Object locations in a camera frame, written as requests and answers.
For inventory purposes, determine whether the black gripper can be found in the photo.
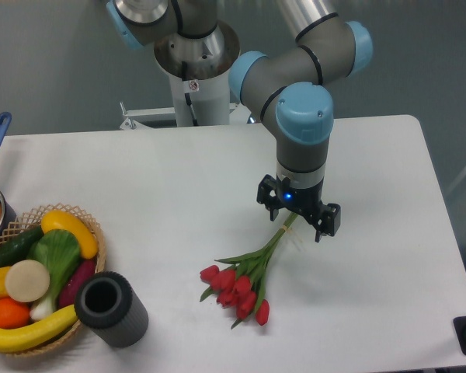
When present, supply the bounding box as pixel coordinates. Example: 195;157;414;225
256;174;341;242

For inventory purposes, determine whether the red tulip bouquet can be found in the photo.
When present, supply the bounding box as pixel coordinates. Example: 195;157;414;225
200;212;297;328

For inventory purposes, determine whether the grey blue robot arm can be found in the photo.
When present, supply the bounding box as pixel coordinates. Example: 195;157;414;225
106;1;373;236

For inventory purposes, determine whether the dark grey ribbed vase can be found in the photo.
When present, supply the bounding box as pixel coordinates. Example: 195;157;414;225
74;271;149;348

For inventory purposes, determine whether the purple sweet potato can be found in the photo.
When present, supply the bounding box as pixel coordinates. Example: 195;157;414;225
57;260;96;309

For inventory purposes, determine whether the green bok choy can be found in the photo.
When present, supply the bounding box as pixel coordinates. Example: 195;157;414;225
27;229;81;322

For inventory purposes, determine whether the woven wicker basket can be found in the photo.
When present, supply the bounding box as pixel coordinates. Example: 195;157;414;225
0;204;106;356

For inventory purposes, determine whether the beige round disc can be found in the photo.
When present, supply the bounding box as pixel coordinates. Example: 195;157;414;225
5;260;50;303

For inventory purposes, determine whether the green cucumber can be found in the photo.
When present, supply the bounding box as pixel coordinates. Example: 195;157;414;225
0;226;43;268

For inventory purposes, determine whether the orange fruit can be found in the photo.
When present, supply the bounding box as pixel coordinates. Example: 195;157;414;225
0;298;30;329

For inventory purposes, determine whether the yellow banana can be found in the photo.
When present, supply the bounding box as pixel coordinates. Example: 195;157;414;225
0;305;78;353

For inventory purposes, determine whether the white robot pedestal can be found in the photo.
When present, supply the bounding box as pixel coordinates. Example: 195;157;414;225
120;20;240;130

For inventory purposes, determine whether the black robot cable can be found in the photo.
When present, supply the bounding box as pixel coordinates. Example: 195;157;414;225
180;60;200;127

